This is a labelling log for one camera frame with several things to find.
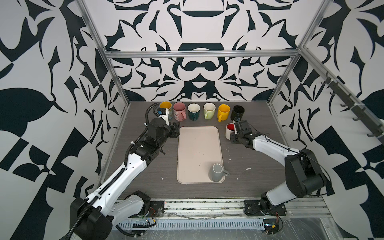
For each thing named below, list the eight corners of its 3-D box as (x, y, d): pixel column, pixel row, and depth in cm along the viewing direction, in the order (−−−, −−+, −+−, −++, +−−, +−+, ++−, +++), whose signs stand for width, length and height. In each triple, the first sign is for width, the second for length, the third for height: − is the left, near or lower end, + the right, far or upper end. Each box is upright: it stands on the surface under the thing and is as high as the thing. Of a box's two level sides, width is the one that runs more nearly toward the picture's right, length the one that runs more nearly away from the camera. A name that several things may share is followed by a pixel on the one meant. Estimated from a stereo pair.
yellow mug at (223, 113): (217, 123, 109) (219, 115, 102) (216, 112, 115) (218, 104, 108) (229, 123, 109) (231, 115, 102) (227, 112, 115) (229, 104, 108)
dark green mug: (187, 125, 108) (187, 116, 99) (188, 112, 115) (187, 103, 107) (199, 125, 108) (200, 116, 100) (199, 112, 115) (200, 103, 107)
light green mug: (203, 122, 109) (204, 114, 102) (203, 111, 116) (204, 102, 108) (214, 123, 109) (216, 114, 102) (213, 111, 116) (215, 102, 108)
